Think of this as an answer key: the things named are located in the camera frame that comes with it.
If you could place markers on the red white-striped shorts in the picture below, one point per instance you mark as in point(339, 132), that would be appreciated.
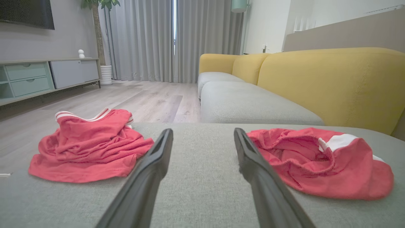
point(316, 171)

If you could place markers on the red white jersey shirt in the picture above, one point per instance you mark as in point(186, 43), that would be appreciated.
point(91, 148)

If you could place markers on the yellow grey sofa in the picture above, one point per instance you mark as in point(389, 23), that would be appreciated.
point(332, 85)

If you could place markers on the grey mint tv cabinet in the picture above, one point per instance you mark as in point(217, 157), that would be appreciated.
point(72, 72)

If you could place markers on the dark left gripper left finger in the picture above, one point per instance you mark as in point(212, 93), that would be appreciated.
point(142, 190)

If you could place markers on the grey curtain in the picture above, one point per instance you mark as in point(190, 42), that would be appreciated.
point(205, 34)
point(142, 41)

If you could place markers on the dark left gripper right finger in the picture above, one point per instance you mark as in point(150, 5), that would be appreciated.
point(269, 196)

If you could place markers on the white ribbed plant pot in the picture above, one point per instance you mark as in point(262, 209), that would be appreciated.
point(106, 75)

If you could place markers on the tall green houseplant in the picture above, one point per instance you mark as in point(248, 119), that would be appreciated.
point(97, 31)

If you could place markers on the small white figurine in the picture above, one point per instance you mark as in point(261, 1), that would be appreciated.
point(81, 54)

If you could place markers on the teal lamp shade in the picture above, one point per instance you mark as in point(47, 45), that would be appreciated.
point(239, 5)

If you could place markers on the beige partition panel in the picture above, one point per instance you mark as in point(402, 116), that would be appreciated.
point(348, 34)

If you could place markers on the black wall television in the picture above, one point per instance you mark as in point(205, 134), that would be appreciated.
point(25, 12)

